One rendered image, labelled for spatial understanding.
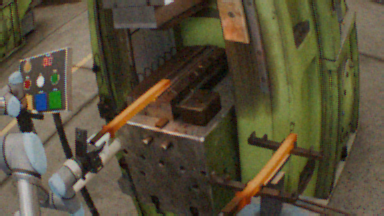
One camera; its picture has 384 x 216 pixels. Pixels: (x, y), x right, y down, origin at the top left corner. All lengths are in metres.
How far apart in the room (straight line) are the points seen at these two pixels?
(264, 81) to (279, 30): 0.23
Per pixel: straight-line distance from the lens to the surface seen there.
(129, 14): 1.73
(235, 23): 1.66
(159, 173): 1.96
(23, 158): 1.19
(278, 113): 1.79
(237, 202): 1.30
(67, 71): 2.02
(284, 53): 1.65
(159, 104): 1.83
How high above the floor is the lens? 1.87
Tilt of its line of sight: 30 degrees down
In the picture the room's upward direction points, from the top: 10 degrees counter-clockwise
